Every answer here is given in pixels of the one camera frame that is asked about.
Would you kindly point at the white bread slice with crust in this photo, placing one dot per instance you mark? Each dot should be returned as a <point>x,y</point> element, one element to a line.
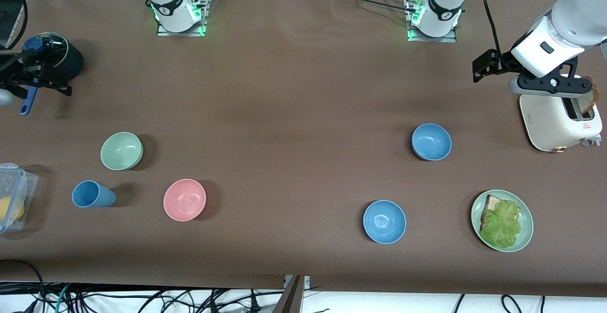
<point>491,205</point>

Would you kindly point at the bread with lettuce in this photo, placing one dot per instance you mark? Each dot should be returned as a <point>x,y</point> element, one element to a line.
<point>502,225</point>

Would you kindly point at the brown table cover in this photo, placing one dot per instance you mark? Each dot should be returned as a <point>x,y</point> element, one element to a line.
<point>303,90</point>

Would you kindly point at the light green bowl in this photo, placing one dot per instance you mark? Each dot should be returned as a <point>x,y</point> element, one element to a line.
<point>121,150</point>

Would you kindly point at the black cup with shiny rim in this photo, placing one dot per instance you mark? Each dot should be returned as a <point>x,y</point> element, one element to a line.
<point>71,61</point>

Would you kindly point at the blue cup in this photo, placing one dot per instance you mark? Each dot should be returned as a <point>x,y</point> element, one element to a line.
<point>92,194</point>

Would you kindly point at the metal bracket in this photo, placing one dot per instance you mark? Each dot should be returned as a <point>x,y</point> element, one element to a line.
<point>306,280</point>

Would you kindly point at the cream white toaster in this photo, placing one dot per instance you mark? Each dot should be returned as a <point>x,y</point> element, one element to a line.
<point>550,123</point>

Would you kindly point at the blue round object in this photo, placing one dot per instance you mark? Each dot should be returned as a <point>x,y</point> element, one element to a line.
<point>33,44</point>

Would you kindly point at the yellow fruit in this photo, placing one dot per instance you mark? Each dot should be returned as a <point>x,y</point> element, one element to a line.
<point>9,208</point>

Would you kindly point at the dark brown bread slice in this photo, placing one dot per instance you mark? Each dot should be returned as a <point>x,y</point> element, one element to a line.
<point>587,99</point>

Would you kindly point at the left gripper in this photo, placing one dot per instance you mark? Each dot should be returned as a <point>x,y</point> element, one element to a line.
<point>503,61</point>

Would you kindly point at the clear plastic container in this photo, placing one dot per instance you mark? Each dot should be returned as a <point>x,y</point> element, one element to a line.
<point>26,185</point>

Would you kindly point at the blue bowl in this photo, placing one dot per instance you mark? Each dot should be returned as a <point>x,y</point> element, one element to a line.
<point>431,142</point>
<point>384,221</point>

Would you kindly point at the light green plate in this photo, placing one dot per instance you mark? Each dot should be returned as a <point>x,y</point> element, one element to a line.
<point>526,227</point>

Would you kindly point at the pink bowl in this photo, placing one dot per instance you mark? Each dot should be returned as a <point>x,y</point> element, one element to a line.
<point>184,199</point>

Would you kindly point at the brown beam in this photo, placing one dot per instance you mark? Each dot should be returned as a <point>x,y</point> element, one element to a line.
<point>289,299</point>

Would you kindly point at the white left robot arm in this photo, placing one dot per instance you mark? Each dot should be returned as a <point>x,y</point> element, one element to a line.
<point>446,4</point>

